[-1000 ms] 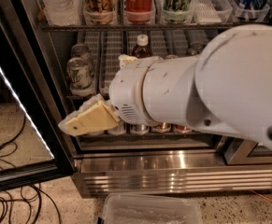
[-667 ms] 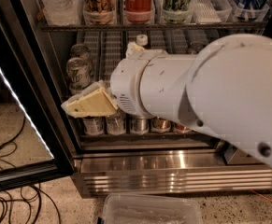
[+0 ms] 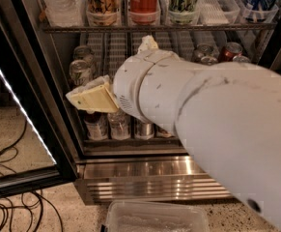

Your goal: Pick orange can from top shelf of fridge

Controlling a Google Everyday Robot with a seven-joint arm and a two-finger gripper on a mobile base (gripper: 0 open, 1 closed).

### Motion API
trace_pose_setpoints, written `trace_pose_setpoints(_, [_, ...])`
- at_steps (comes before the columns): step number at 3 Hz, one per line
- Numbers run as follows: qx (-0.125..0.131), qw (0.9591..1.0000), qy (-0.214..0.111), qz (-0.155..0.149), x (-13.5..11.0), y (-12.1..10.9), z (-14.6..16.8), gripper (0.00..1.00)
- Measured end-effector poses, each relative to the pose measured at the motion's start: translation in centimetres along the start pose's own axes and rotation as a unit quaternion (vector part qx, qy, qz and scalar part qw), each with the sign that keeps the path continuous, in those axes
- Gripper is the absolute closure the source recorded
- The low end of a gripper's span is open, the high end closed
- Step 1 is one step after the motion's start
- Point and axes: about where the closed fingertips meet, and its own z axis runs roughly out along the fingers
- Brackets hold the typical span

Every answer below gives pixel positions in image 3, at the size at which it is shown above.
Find green tall can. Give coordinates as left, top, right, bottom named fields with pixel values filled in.
left=168, top=0, right=197, bottom=24

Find green 7up can left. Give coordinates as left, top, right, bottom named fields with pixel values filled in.
left=70, top=60, right=93, bottom=86

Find clear water bottle top shelf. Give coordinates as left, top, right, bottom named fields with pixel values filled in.
left=43, top=0, right=84, bottom=27

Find red Coca-Cola tall can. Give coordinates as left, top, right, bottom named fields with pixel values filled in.
left=129, top=0, right=157, bottom=25

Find clear water bottle shelf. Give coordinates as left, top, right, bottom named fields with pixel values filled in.
left=107, top=109, right=130, bottom=140
left=43, top=0, right=84, bottom=27

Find clear water bottle bottom shelf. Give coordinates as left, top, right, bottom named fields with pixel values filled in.
left=107, top=109, right=130, bottom=140

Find silver can behind middle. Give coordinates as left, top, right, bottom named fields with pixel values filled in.
left=192, top=43, right=214, bottom=63

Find red cola can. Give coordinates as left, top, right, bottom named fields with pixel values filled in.
left=233, top=55, right=251, bottom=63
left=218, top=42, right=242, bottom=62

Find gold can bottom shelf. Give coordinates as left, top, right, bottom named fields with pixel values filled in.
left=156, top=127, right=172, bottom=138

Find green white can middle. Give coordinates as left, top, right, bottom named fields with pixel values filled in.
left=200, top=56, right=218, bottom=66

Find open fridge glass door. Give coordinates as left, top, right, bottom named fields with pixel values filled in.
left=0, top=0, right=77, bottom=198

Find silver can behind left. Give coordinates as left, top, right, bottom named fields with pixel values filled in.
left=73, top=45, right=98, bottom=78

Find black floor cables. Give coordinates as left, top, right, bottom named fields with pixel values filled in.
left=0, top=118, right=65, bottom=232

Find silver can bottom shelf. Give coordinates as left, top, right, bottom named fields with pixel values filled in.
left=134, top=119, right=155, bottom=140

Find clear plastic bin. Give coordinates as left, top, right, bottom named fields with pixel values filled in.
left=104, top=200, right=210, bottom=232

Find stainless fridge cabinet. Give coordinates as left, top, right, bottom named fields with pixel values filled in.
left=10, top=0, right=281, bottom=205

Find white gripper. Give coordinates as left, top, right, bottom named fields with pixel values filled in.
left=65, top=35, right=180, bottom=123

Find red cola can front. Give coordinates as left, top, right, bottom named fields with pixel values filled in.
left=233, top=55, right=251, bottom=63

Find red cola can rear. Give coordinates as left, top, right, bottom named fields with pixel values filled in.
left=218, top=42, right=242, bottom=62

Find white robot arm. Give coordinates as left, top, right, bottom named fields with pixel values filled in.
left=67, top=36, right=281, bottom=230

